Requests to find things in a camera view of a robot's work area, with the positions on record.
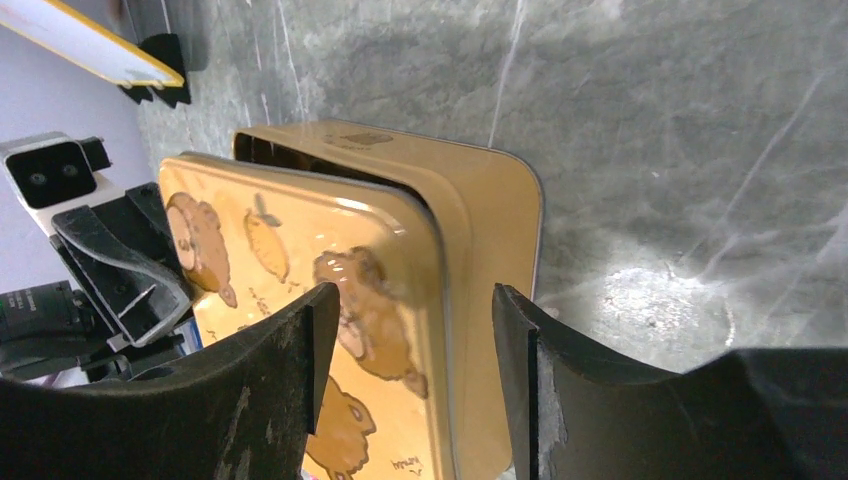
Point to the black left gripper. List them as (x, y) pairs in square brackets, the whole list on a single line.
[(127, 305)]

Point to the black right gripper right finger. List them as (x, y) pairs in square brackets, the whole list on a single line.
[(577, 409)]

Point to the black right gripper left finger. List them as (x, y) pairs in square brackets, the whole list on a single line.
[(241, 408)]

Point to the silver tin lid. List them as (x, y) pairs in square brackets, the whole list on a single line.
[(360, 262)]

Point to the gold chocolate tin box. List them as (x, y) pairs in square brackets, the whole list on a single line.
[(487, 207)]

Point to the whiteboard with red writing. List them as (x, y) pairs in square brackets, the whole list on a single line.
[(153, 66)]

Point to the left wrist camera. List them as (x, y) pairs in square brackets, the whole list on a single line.
[(52, 173)]

